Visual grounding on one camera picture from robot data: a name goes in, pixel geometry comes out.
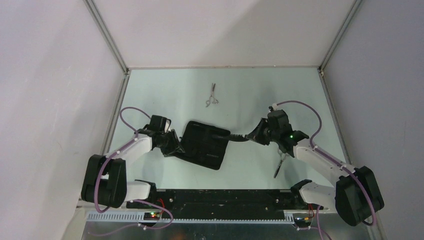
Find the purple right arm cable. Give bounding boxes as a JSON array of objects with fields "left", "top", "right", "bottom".
[{"left": 274, "top": 100, "right": 379, "bottom": 240}]

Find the silver thinning scissors far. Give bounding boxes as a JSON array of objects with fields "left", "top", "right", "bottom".
[{"left": 205, "top": 83, "right": 219, "bottom": 108}]

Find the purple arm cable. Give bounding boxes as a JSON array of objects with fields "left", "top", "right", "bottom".
[
  {"left": 274, "top": 100, "right": 379, "bottom": 240},
  {"left": 87, "top": 106, "right": 175, "bottom": 238}
]

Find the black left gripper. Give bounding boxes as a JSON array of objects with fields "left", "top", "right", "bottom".
[{"left": 156, "top": 129, "right": 185, "bottom": 158}]

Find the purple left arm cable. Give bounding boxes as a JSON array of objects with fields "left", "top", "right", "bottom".
[{"left": 87, "top": 106, "right": 175, "bottom": 238}]

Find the black zippered tool case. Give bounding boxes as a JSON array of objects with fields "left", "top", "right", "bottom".
[{"left": 174, "top": 120, "right": 230, "bottom": 171}]

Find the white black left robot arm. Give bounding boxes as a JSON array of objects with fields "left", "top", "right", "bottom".
[{"left": 81, "top": 115, "right": 184, "bottom": 208}]

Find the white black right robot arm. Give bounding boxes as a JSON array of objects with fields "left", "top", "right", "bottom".
[{"left": 245, "top": 110, "right": 385, "bottom": 227}]

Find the black handled styling comb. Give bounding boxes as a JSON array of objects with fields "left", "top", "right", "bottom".
[{"left": 211, "top": 134, "right": 249, "bottom": 143}]

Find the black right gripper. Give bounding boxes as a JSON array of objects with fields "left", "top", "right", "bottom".
[{"left": 246, "top": 118, "right": 280, "bottom": 146}]

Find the aluminium front frame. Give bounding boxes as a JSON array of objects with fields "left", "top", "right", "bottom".
[{"left": 87, "top": 182, "right": 384, "bottom": 226}]

